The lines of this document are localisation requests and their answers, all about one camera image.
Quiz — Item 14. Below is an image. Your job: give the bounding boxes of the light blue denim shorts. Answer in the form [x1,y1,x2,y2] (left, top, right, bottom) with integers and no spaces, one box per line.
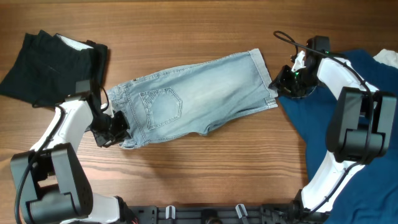
[107,49,278,149]

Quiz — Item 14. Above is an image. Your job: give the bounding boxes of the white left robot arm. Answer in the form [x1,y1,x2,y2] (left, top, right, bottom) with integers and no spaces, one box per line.
[10,96,139,224]

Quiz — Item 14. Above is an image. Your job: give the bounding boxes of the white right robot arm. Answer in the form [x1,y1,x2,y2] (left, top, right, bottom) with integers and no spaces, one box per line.
[269,51,397,220]

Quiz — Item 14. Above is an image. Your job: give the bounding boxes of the folded black garment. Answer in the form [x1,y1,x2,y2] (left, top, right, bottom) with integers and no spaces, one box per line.
[1,30,108,106]

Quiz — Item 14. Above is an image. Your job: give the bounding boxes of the white garment in pile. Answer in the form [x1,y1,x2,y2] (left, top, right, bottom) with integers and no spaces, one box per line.
[373,49,398,68]

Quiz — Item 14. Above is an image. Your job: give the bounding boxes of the dark blue garment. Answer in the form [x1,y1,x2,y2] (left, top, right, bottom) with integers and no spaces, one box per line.
[278,49,398,224]

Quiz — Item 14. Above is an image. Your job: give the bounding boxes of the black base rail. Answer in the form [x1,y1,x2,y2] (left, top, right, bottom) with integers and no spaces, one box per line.
[130,204,292,224]

